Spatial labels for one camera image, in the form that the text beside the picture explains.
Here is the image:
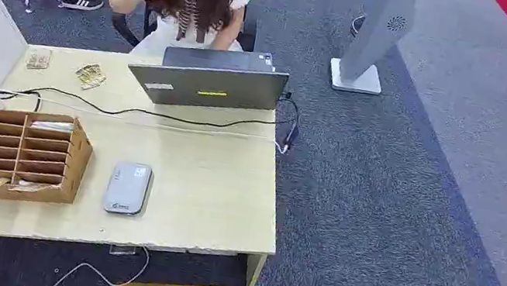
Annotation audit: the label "pale wooden desk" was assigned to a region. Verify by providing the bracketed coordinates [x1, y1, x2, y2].
[0, 29, 306, 286]

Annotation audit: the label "grey laptop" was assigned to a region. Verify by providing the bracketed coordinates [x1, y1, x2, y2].
[122, 29, 295, 128]

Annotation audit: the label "grey kiosk stand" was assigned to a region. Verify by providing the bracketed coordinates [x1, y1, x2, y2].
[325, 0, 419, 103]

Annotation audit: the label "clear plastic tag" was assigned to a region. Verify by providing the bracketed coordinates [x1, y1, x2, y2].
[108, 241, 138, 260]

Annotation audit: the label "black office chair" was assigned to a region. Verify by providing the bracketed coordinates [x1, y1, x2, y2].
[106, 0, 263, 69]

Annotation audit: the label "wooden card box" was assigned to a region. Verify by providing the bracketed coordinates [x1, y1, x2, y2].
[0, 103, 99, 215]

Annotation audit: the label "white cards in slot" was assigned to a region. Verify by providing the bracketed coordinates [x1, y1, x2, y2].
[29, 115, 76, 136]

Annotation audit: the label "pale cards in slot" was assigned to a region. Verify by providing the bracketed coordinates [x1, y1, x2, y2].
[9, 176, 63, 199]

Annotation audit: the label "thin white cable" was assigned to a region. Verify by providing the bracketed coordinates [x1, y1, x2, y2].
[0, 85, 293, 157]

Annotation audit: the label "white hanging cable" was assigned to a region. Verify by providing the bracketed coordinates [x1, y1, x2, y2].
[41, 229, 153, 286]

